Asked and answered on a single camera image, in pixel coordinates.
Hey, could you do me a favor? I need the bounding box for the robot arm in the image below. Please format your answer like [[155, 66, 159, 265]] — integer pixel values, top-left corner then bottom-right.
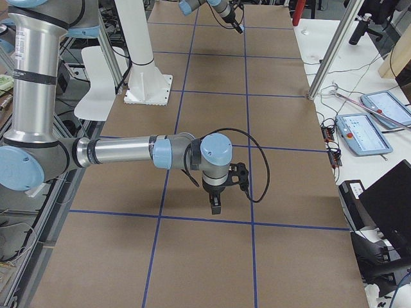
[[178, 0, 244, 33], [1, 1, 238, 214]]

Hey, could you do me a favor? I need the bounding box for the white plastic chair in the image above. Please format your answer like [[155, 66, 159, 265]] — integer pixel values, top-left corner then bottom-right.
[[74, 46, 116, 121]]

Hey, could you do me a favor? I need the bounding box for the teach pendant near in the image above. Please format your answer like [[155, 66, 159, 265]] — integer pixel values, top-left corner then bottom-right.
[[335, 113, 393, 157]]

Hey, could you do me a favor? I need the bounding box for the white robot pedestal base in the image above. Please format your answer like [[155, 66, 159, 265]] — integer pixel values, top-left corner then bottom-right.
[[115, 0, 173, 106]]

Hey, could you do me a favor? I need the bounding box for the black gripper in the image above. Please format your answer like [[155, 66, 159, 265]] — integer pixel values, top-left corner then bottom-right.
[[228, 14, 241, 30], [202, 179, 234, 215]]

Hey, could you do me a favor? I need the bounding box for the black bottle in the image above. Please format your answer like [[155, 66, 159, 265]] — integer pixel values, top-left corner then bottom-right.
[[349, 13, 372, 45]]

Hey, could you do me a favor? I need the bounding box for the teach pendant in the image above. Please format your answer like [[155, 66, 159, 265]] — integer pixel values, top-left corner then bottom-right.
[[335, 113, 393, 157], [360, 90, 410, 126]]

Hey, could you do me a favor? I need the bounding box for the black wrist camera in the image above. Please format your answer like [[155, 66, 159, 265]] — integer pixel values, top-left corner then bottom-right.
[[229, 162, 249, 193]]

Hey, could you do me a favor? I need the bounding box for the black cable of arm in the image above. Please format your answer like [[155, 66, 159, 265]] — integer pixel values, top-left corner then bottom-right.
[[181, 128, 271, 203]]

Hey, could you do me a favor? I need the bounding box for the red fire extinguisher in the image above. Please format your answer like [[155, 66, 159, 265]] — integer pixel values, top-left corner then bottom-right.
[[292, 0, 306, 26]]

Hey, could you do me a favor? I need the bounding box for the aluminium frame post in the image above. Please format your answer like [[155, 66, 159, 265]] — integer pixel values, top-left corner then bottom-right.
[[307, 0, 364, 101]]

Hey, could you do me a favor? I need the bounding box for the teach pendant far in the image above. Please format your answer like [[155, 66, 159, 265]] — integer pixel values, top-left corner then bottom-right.
[[360, 90, 410, 126]]

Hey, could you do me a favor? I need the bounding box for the black laptop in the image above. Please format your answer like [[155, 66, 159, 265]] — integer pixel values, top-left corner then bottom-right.
[[360, 159, 410, 257]]

